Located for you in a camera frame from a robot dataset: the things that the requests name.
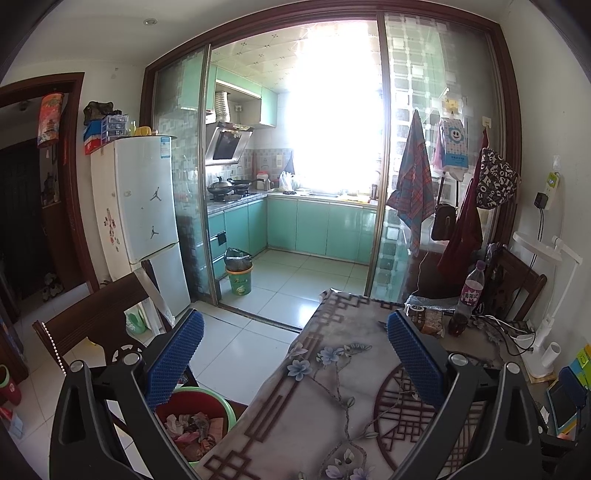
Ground red basin with green rim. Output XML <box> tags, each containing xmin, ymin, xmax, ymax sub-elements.
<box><xmin>154</xmin><ymin>387</ymin><xmax>238</xmax><ymax>468</ymax></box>

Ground small black hanging bag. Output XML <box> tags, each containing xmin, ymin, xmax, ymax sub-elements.
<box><xmin>430</xmin><ymin>203</ymin><xmax>458</xmax><ymax>242</ymax></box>

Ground bread packet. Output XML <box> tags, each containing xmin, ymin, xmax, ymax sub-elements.
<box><xmin>405</xmin><ymin>295</ymin><xmax>456</xmax><ymax>337</ymax></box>

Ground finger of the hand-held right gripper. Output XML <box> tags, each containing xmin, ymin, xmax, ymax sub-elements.
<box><xmin>558</xmin><ymin>367</ymin><xmax>585</xmax><ymax>412</ymax></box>

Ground red hanging decoration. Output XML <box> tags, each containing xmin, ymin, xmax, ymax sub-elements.
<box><xmin>37</xmin><ymin>92</ymin><xmax>64</xmax><ymax>149</ymax></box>

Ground pile of wrappers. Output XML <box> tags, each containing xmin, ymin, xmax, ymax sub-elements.
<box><xmin>164</xmin><ymin>411</ymin><xmax>225</xmax><ymax>462</ymax></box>

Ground dark red hanging garment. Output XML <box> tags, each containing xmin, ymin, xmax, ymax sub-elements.
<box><xmin>437</xmin><ymin>133</ymin><xmax>485</xmax><ymax>278</ymax></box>

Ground green and white plastic bag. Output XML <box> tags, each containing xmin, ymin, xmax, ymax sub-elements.
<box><xmin>124</xmin><ymin>306</ymin><xmax>151</xmax><ymax>336</ymax></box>

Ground floral printed tablecloth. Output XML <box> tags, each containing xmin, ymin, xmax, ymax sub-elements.
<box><xmin>198</xmin><ymin>288</ymin><xmax>555</xmax><ymax>480</ymax></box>

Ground colourful booklet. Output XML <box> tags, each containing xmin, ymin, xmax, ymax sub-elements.
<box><xmin>570</xmin><ymin>344</ymin><xmax>591</xmax><ymax>385</ymax></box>

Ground white desk lamp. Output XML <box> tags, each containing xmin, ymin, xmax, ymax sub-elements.
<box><xmin>512</xmin><ymin>230</ymin><xmax>583</xmax><ymax>371</ymax></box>

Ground green trash bucket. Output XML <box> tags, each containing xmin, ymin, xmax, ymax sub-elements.
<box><xmin>224</xmin><ymin>248</ymin><xmax>256</xmax><ymax>297</ymax></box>

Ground white refrigerator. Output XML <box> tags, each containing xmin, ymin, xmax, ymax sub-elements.
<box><xmin>89</xmin><ymin>136</ymin><xmax>193</xmax><ymax>320</ymax></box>

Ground teal kitchen cabinets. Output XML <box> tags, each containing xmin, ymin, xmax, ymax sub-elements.
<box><xmin>207</xmin><ymin>194</ymin><xmax>380</xmax><ymax>280</ymax></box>

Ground black and white patterned bag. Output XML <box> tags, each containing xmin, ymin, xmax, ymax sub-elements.
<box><xmin>475</xmin><ymin>148</ymin><xmax>520</xmax><ymax>211</ymax></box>

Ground dark wooden chair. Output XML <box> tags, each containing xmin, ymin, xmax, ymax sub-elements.
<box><xmin>31</xmin><ymin>258</ymin><xmax>185</xmax><ymax>409</ymax></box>

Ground small clear drawer organizer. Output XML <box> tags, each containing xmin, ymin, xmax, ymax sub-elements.
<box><xmin>100</xmin><ymin>113</ymin><xmax>129</xmax><ymax>139</ymax></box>

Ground plaid hanging cloth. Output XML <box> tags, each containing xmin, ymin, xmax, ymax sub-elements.
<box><xmin>386</xmin><ymin>110</ymin><xmax>436</xmax><ymax>257</ymax></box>

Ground green and white wall plug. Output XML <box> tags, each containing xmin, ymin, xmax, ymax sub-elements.
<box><xmin>545</xmin><ymin>172</ymin><xmax>562</xmax><ymax>209</ymax></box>

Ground range hood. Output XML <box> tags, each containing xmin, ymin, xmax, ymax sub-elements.
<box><xmin>204</xmin><ymin>122</ymin><xmax>254</xmax><ymax>166</ymax></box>

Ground phone with blue case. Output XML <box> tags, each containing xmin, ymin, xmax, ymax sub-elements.
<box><xmin>547</xmin><ymin>381</ymin><xmax>579</xmax><ymax>430</ymax></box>

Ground power cables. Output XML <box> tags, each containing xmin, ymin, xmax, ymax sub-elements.
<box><xmin>478</xmin><ymin>314</ymin><xmax>539</xmax><ymax>357</ymax></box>

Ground red mug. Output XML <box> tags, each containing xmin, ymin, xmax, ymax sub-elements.
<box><xmin>0</xmin><ymin>364</ymin><xmax>23</xmax><ymax>407</ymax></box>

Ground white and blue hanging bag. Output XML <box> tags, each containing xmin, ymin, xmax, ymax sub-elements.
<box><xmin>434</xmin><ymin>119</ymin><xmax>470</xmax><ymax>179</ymax></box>

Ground blue and red box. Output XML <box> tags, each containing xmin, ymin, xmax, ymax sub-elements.
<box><xmin>83</xmin><ymin>120</ymin><xmax>105</xmax><ymax>156</ymax></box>

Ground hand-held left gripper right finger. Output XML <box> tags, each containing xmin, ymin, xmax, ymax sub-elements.
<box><xmin>387</xmin><ymin>309</ymin><xmax>546</xmax><ymax>480</ymax></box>

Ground wooden chair with clothes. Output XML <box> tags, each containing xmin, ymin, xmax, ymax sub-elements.
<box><xmin>481</xmin><ymin>242</ymin><xmax>548</xmax><ymax>324</ymax></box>

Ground plastic drink bottle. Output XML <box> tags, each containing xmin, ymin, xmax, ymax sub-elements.
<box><xmin>448</xmin><ymin>260</ymin><xmax>487</xmax><ymax>338</ymax></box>

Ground black wok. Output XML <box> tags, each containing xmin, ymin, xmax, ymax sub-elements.
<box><xmin>206</xmin><ymin>177</ymin><xmax>236</xmax><ymax>197</ymax></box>

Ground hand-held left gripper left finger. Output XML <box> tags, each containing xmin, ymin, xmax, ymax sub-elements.
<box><xmin>48</xmin><ymin>308</ymin><xmax>205</xmax><ymax>480</ymax></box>

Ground white cup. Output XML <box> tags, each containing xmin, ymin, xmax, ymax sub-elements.
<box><xmin>537</xmin><ymin>343</ymin><xmax>562</xmax><ymax>378</ymax></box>

